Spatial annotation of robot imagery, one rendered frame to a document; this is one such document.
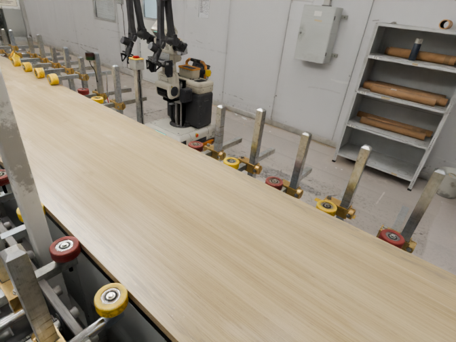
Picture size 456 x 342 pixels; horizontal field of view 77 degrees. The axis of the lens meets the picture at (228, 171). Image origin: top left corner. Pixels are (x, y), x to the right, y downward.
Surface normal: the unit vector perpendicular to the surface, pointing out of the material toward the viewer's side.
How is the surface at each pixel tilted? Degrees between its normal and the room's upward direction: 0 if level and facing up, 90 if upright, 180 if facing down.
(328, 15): 90
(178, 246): 0
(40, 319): 90
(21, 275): 90
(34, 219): 90
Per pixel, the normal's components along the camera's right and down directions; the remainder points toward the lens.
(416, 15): -0.63, 0.34
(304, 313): 0.09, -0.86
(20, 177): 0.77, 0.38
